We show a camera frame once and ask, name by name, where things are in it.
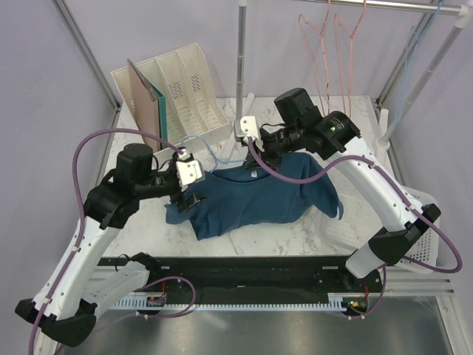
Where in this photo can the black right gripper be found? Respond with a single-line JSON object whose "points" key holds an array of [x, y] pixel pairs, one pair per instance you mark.
{"points": [[266, 154]]}

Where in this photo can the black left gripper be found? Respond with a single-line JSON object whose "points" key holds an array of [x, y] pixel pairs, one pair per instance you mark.
{"points": [[182, 203]]}

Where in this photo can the blue t shirt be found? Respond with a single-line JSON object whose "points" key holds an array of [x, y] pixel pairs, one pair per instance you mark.
{"points": [[238, 197]]}

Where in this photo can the blue wire hanger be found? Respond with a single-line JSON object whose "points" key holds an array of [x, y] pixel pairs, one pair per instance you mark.
{"points": [[217, 160], [415, 39]]}

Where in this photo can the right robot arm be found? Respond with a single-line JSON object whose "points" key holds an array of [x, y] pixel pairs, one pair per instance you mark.
{"points": [[338, 141]]}

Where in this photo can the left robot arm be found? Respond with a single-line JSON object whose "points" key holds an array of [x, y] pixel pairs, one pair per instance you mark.
{"points": [[68, 307]]}

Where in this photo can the white clothes rack foot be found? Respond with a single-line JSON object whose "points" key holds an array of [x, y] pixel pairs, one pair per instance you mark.
{"points": [[236, 108]]}

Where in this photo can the white plastic file organizer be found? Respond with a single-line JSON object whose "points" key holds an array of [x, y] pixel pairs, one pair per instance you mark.
{"points": [[183, 77]]}

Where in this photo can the teal folder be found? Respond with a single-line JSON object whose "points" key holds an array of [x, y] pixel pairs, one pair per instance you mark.
{"points": [[162, 110]]}

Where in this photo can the brown cardboard folder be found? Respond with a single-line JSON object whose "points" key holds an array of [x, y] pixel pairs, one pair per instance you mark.
{"points": [[145, 101]]}

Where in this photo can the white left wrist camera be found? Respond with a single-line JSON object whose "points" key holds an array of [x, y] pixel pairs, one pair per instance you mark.
{"points": [[189, 170]]}

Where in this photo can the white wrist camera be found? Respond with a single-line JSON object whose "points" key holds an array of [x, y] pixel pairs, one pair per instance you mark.
{"points": [[189, 170], [245, 128]]}

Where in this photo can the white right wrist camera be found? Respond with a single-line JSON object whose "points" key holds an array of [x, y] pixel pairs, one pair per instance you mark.
{"points": [[245, 128]]}

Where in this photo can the white slotted cable duct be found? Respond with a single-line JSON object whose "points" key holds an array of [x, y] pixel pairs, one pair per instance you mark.
{"points": [[140, 302]]}

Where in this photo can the pink wire hanger left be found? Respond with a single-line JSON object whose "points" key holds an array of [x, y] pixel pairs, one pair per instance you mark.
{"points": [[314, 45]]}

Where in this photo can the pink wire hanger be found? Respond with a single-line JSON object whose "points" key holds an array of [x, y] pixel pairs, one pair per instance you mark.
{"points": [[344, 38], [314, 45]]}

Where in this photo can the pink wire hanger right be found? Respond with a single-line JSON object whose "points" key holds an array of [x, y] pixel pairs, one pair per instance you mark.
{"points": [[344, 38]]}

